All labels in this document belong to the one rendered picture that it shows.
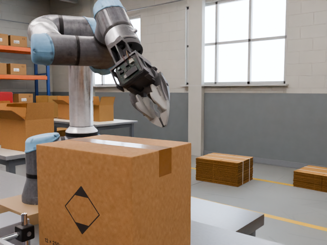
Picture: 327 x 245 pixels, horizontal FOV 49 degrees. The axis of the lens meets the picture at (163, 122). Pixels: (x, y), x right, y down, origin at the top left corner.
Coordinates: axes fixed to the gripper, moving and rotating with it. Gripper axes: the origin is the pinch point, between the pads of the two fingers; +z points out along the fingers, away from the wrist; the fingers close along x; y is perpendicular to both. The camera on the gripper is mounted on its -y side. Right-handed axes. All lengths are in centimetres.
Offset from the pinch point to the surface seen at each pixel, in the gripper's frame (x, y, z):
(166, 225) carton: -14.7, -14.1, 15.1
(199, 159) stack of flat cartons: -108, -389, -141
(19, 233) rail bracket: -35.6, 8.3, 7.2
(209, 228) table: -16, -45, 14
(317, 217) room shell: -9, -333, -2
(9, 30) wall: -417, -436, -717
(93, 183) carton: -19.8, 1.0, 3.2
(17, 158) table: -153, -113, -108
